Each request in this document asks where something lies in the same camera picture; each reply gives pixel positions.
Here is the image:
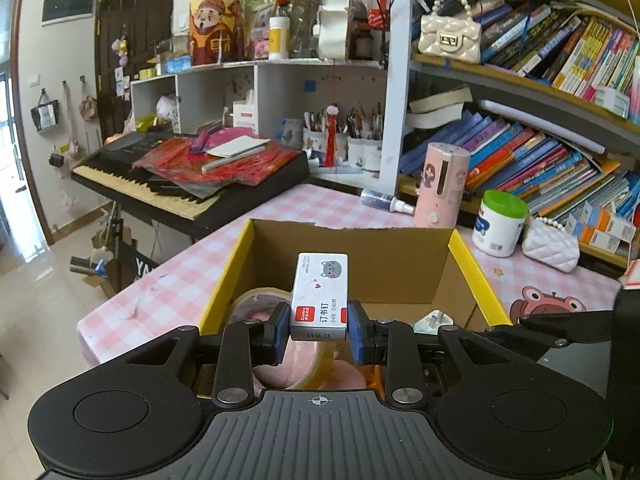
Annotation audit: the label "pink cylindrical humidifier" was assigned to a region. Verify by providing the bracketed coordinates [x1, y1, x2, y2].
[412, 142, 471, 231]

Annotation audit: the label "white power adapter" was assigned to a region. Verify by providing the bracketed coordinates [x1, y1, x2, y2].
[414, 309, 455, 333]

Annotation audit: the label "small spray bottle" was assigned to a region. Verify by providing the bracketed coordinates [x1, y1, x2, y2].
[361, 189, 416, 216]

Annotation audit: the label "brown glass bottle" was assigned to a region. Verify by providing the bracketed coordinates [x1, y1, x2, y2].
[352, 27, 374, 60]

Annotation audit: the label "large pink plush pig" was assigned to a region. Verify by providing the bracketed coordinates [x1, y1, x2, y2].
[247, 310, 301, 390]

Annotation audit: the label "white pen cup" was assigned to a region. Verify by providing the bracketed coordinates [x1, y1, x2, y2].
[365, 137, 383, 172]
[303, 127, 331, 162]
[347, 135, 368, 169]

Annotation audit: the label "hanging tote bag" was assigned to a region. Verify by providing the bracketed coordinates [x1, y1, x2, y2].
[31, 89, 61, 133]

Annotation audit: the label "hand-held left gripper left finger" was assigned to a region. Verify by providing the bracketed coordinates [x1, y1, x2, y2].
[125, 302, 292, 407]

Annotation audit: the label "wall electrical panel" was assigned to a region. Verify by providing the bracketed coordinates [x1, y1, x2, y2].
[41, 0, 96, 27]

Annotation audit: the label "pile of red paper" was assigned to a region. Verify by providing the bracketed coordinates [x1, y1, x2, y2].
[132, 135, 296, 190]

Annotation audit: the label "dark wooden door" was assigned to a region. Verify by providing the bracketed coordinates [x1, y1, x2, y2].
[95, 0, 177, 138]

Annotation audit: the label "clear packing tape roll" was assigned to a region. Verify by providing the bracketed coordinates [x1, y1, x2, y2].
[231, 287, 337, 391]

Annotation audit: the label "white bottle yellow label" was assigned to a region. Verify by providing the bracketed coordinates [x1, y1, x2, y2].
[269, 16, 291, 60]

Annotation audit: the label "yellow cardboard box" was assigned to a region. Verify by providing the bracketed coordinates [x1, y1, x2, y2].
[197, 218, 512, 397]

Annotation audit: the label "keyboard stand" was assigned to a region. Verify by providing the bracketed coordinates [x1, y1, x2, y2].
[70, 202, 161, 291]

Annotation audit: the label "red tassel ornament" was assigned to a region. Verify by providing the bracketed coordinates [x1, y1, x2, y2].
[325, 105, 343, 167]

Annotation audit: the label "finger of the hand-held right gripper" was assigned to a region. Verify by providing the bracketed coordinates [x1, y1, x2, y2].
[484, 309, 621, 361]

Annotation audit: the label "white plastic bag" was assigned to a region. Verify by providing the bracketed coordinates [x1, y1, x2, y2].
[156, 94, 179, 124]

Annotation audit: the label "black electronic keyboard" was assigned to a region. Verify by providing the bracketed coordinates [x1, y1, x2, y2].
[71, 132, 311, 238]

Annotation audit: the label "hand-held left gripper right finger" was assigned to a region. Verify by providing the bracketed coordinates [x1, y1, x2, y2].
[347, 301, 497, 407]

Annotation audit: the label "white bookcase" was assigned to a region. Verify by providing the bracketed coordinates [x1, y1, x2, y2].
[379, 0, 640, 271]

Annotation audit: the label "stack of small orange boxes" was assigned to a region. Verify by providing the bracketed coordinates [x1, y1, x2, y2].
[565, 200, 636, 257]

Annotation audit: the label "white staples box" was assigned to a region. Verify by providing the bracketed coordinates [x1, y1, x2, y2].
[289, 252, 349, 342]

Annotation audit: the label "white quilted purse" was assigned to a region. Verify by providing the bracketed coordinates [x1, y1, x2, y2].
[521, 216, 582, 273]

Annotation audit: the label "row of shelf books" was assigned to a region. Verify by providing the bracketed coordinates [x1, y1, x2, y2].
[480, 2, 640, 112]

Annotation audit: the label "white paper roll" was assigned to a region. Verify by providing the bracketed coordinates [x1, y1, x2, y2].
[317, 0, 352, 61]

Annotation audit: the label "thick open books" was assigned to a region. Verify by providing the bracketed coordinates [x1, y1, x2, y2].
[407, 85, 473, 131]

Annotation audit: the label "white paper bag red label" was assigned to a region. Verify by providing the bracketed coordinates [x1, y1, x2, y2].
[232, 87, 259, 136]

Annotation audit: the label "cream quilted handbag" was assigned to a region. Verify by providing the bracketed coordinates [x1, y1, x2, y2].
[420, 0, 483, 56]

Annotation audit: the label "white cubby shelf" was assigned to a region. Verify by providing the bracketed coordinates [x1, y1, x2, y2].
[130, 57, 391, 186]

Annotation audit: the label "row of colourful books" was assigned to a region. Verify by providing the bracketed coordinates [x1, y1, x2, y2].
[400, 110, 626, 222]

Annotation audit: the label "fortune god figure box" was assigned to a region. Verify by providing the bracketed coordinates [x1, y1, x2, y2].
[189, 0, 247, 67]

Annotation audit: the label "white jar green lid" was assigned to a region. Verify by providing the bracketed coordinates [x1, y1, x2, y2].
[471, 191, 530, 258]

